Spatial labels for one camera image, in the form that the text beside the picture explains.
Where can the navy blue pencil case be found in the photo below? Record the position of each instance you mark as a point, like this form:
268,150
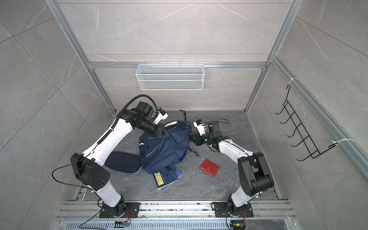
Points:
123,162

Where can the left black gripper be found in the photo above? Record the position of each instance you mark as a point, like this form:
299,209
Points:
159,131

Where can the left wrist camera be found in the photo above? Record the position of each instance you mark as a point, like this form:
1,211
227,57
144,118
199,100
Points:
159,116

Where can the red leather wallet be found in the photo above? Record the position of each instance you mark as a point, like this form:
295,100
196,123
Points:
209,168

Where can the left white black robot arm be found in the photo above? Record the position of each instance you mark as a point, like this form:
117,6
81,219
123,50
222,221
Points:
88,166

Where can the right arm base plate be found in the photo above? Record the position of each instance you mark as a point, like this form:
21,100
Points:
227,209

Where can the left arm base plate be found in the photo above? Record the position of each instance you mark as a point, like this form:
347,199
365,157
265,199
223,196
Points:
122,210

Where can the dark blue yellow-label book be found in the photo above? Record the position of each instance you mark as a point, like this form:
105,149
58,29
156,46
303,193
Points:
164,177

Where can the navy blue backpack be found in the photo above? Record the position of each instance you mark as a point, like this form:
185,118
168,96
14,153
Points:
159,153

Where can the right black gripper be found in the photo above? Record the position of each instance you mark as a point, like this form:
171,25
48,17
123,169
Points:
199,140

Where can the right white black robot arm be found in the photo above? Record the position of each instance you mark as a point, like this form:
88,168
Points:
254,172

